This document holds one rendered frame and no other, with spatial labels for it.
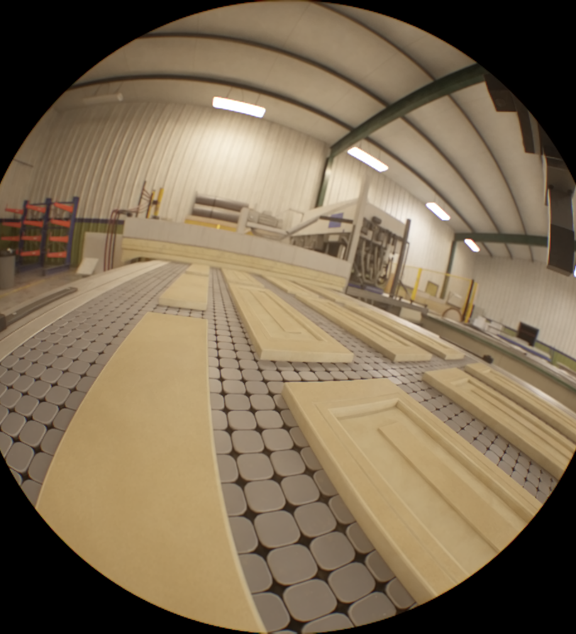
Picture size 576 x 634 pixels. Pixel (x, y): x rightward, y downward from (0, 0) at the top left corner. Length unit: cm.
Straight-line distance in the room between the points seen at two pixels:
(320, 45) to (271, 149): 355
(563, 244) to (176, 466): 54
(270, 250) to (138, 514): 194
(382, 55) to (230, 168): 483
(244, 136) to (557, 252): 703
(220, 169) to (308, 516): 660
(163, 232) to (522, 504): 212
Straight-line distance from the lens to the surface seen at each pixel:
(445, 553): 20
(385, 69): 567
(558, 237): 45
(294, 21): 531
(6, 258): 527
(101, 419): 21
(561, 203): 48
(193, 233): 191
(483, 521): 24
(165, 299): 57
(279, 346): 37
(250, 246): 193
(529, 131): 45
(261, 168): 675
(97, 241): 261
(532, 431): 53
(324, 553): 17
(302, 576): 17
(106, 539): 15
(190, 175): 656
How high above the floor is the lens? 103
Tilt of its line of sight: 14 degrees down
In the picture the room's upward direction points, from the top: 13 degrees clockwise
